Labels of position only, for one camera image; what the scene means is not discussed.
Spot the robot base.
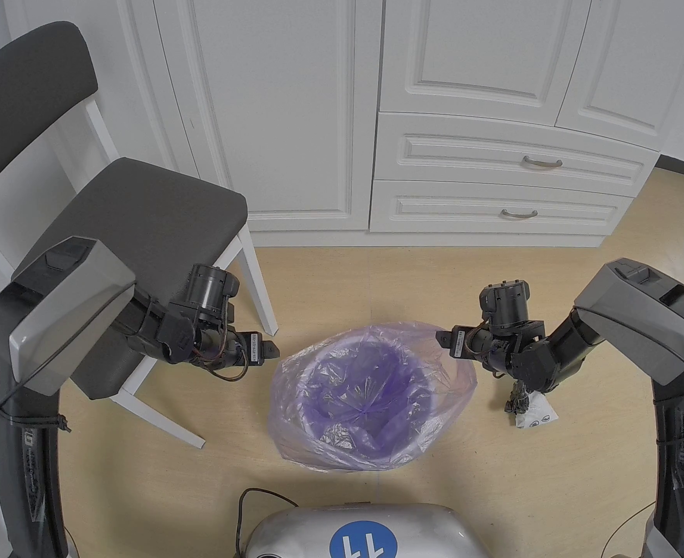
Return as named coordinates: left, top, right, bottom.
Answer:
left=243, top=503, right=486, bottom=558

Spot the crumpled black plastic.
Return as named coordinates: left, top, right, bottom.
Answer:
left=503, top=378, right=532, bottom=416

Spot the white wardrobe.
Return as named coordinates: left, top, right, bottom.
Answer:
left=0, top=0, right=684, bottom=249

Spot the white chair with grey seat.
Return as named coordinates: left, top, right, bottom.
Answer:
left=0, top=21, right=279, bottom=450

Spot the white printed wrapper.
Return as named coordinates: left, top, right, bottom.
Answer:
left=514, top=392, right=555, bottom=429

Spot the black cable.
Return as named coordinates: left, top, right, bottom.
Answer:
left=234, top=487, right=303, bottom=558
left=602, top=500, right=658, bottom=554

